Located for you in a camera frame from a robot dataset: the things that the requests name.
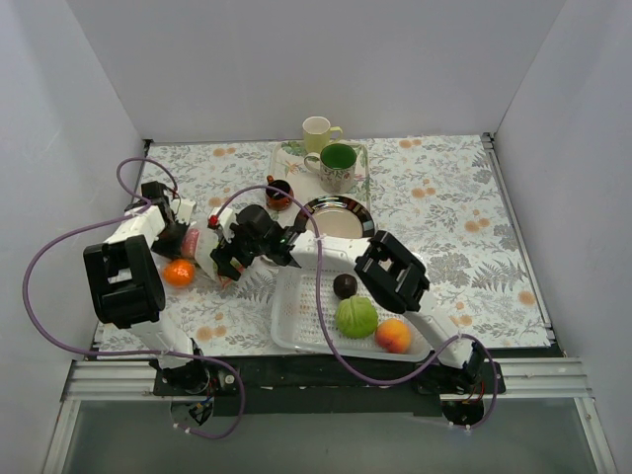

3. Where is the pale yellow mug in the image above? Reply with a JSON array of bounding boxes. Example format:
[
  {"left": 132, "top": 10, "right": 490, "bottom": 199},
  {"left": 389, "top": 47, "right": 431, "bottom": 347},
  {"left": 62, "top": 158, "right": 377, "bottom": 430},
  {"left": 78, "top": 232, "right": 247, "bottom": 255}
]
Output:
[{"left": 302, "top": 117, "right": 343, "bottom": 153}]

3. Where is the floral serving tray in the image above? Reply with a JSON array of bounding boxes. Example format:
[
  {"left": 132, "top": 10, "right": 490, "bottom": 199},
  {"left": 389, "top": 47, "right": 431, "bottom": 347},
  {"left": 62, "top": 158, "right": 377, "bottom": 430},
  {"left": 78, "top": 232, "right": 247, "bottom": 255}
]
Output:
[{"left": 268, "top": 140, "right": 371, "bottom": 212}]

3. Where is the green interior floral mug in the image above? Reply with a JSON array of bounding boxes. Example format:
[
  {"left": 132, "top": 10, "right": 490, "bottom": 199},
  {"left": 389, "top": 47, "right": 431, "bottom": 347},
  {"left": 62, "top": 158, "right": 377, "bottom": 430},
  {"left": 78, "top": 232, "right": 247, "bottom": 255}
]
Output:
[{"left": 304, "top": 143, "right": 357, "bottom": 195}]

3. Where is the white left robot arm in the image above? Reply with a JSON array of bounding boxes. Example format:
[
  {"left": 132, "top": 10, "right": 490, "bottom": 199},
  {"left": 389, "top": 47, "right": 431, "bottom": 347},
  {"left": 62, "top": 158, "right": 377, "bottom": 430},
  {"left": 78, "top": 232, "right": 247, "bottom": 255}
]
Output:
[{"left": 83, "top": 181, "right": 210, "bottom": 395}]

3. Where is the aluminium frame rail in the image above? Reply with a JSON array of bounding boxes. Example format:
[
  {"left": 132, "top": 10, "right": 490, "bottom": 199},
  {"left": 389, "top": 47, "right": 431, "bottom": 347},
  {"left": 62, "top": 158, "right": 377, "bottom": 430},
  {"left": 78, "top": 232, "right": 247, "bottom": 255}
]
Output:
[{"left": 62, "top": 360, "right": 156, "bottom": 401}]

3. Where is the white plastic basket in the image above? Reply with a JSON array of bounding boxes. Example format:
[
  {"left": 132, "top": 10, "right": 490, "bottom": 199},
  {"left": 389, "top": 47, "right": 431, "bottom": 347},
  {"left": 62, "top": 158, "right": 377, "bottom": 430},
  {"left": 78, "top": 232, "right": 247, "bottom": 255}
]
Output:
[{"left": 271, "top": 268, "right": 431, "bottom": 362}]

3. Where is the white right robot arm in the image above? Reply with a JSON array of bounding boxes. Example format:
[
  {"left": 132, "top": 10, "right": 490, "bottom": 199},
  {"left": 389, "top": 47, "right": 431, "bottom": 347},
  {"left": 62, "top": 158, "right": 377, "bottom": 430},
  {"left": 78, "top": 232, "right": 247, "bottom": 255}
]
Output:
[{"left": 208, "top": 204, "right": 485, "bottom": 393}]

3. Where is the fake peach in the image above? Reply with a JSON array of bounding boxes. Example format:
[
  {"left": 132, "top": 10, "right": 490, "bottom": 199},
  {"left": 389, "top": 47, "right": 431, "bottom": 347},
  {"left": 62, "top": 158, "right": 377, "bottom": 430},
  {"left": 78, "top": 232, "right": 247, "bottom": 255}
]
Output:
[{"left": 374, "top": 318, "right": 412, "bottom": 354}]

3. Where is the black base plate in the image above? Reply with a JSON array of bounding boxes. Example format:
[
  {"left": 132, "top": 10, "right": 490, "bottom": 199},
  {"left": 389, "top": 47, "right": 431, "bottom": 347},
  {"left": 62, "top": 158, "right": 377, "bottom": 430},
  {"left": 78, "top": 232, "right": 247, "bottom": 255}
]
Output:
[{"left": 150, "top": 355, "right": 494, "bottom": 418}]

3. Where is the clear zip top bag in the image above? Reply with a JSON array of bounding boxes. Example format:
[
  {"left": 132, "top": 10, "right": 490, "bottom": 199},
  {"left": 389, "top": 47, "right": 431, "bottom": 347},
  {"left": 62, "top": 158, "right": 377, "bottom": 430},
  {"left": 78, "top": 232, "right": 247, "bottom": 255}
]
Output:
[{"left": 169, "top": 224, "right": 233, "bottom": 288}]

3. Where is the purple cable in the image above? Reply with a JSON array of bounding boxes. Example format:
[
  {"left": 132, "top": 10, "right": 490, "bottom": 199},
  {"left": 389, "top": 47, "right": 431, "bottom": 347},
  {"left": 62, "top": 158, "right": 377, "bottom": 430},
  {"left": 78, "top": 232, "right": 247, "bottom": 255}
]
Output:
[
  {"left": 23, "top": 157, "right": 248, "bottom": 440},
  {"left": 219, "top": 183, "right": 500, "bottom": 431}
]

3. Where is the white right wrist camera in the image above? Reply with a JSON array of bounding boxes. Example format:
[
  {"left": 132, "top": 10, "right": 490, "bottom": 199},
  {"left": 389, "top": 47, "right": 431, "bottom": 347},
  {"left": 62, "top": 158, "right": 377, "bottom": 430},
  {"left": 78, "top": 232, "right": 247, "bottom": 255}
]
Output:
[{"left": 207, "top": 207, "right": 236, "bottom": 240}]

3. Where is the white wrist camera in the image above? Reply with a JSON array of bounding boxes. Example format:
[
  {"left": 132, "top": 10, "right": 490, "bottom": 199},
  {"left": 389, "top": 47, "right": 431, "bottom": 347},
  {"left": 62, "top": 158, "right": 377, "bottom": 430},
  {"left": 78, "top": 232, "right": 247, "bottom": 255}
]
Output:
[
  {"left": 207, "top": 207, "right": 236, "bottom": 240},
  {"left": 171, "top": 198, "right": 197, "bottom": 224}
]

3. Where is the small orange black cup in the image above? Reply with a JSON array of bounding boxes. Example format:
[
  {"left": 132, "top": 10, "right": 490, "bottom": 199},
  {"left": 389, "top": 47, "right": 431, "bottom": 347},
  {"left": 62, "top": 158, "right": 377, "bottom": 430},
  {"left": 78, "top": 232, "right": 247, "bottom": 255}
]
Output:
[{"left": 265, "top": 175, "right": 293, "bottom": 211}]

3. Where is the fake dark plum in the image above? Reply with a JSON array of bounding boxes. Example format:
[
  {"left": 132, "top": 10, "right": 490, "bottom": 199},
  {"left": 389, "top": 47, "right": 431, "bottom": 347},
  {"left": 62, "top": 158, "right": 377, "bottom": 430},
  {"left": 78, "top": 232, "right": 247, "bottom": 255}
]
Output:
[{"left": 333, "top": 274, "right": 357, "bottom": 300}]

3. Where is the fake orange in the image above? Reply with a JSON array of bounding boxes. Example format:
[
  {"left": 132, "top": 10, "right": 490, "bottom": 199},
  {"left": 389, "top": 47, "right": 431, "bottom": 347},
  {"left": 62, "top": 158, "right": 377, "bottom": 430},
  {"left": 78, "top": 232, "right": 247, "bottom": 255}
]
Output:
[{"left": 162, "top": 259, "right": 196, "bottom": 287}]

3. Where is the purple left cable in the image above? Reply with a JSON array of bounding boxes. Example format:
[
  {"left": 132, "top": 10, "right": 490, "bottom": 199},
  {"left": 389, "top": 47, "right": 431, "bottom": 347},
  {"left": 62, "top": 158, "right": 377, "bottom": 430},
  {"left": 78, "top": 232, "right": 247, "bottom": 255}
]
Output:
[{"left": 23, "top": 157, "right": 248, "bottom": 440}]

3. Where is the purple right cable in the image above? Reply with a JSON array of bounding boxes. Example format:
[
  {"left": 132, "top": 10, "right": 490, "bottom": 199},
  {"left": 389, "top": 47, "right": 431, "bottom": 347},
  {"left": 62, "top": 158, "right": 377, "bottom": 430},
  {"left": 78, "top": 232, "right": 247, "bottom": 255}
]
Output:
[{"left": 219, "top": 183, "right": 500, "bottom": 431}]

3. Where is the striped rim ceramic plate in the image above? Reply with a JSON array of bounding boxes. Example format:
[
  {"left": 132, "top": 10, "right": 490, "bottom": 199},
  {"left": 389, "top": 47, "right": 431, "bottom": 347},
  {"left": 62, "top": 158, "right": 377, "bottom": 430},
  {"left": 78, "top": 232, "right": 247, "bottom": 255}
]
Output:
[{"left": 290, "top": 196, "right": 376, "bottom": 239}]

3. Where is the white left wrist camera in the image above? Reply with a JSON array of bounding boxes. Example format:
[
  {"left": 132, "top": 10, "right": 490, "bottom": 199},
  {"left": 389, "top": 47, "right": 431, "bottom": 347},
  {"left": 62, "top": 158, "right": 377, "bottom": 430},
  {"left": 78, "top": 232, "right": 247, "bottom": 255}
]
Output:
[{"left": 171, "top": 198, "right": 197, "bottom": 224}]

